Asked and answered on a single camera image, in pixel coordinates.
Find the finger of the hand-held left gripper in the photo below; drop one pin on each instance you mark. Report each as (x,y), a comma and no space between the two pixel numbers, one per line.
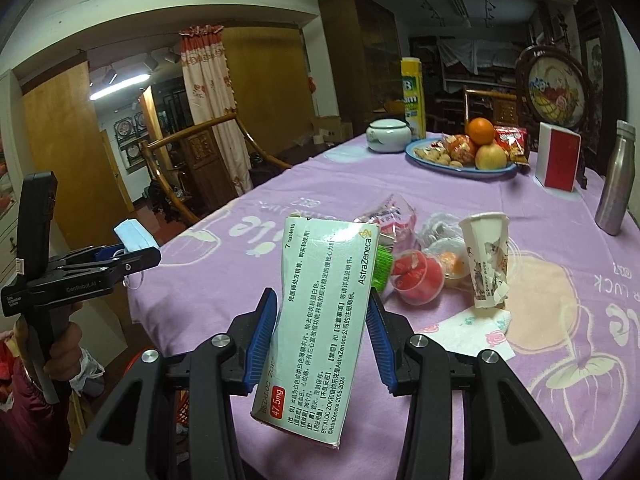
(142,261)
(87,252)

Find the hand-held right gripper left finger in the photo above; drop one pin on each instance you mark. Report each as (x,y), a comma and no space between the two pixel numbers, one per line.
(262,330)

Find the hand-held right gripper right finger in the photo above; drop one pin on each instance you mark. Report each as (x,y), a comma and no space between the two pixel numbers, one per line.
(377,340)

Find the blue face mask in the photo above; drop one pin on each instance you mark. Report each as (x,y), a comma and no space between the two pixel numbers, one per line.
(135,235)

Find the white medicine box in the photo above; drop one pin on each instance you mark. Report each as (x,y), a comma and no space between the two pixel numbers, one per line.
(315,320)

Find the red jelly cup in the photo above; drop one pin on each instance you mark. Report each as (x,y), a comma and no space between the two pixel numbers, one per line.
(417,275)

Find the pink clear snack wrapper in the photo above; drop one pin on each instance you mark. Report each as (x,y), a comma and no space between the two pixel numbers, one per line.
(395,215)

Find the person's left forearm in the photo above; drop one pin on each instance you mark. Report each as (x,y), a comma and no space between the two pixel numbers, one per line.
(30,435)

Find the person's left hand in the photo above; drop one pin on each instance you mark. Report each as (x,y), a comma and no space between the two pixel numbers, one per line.
(67,350)

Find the green crinkled wrapper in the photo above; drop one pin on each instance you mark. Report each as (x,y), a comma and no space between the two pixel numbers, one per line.
(382,265)

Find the floral paper napkin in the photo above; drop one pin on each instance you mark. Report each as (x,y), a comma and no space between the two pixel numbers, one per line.
(465,332)

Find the orange jelly cup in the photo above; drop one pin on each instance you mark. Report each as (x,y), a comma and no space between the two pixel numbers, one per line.
(454,265)

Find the wooden door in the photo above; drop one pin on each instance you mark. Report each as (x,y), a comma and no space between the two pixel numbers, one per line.
(75,135)

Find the white plastic bag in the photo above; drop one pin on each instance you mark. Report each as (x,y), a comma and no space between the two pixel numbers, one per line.
(92,370)

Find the wooden armchair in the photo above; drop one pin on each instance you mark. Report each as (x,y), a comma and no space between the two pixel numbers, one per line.
(200,155)

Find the clear plastic bag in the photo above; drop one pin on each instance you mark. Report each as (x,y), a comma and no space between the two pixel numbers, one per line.
(440,225)

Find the printed paper cup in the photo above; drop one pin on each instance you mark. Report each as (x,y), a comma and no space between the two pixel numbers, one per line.
(487,260)

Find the purple printed tablecloth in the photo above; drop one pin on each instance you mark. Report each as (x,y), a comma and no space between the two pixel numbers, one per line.
(310,195)

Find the ceiling light bar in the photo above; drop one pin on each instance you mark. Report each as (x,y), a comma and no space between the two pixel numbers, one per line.
(117,85)

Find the floral curtain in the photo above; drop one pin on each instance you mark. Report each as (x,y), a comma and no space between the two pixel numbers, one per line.
(210,85)

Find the blue fruit plate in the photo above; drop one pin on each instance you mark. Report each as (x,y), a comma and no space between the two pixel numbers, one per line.
(480,173)

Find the pile of small snacks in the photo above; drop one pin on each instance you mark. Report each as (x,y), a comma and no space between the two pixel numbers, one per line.
(435,152)

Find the pale green pouch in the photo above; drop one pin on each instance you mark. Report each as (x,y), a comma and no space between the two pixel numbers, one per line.
(387,135)

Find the foam-netted red apple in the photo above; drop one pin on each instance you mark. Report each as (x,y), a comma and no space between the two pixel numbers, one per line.
(460,150)

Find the cardboard box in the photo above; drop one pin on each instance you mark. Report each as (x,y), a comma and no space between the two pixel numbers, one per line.
(327,127)

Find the yellow red apple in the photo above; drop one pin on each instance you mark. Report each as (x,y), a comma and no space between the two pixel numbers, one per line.
(491,156)

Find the orange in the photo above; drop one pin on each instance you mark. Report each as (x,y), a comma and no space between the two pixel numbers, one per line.
(480,131)

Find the red snack packet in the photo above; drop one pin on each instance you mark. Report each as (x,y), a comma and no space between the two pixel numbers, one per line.
(512,141)

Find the yellow green carton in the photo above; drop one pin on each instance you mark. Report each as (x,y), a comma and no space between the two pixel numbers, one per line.
(413,95)

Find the red and white tissue box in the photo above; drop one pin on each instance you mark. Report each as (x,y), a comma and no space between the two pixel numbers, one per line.
(560,160)

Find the wooden chair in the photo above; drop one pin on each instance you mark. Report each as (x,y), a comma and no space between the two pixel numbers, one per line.
(492,110)

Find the tall dark wooden cabinet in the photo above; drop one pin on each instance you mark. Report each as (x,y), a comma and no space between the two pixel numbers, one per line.
(360,60)

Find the metal water bottle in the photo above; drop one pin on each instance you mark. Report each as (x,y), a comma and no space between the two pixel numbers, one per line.
(617,185)

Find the white draped cloth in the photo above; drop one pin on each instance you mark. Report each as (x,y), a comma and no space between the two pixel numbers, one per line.
(480,55)

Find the round embroidered table screen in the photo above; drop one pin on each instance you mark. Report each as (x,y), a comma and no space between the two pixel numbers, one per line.
(552,92)

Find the dark framed wall picture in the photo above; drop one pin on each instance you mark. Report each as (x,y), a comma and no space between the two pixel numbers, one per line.
(595,60)

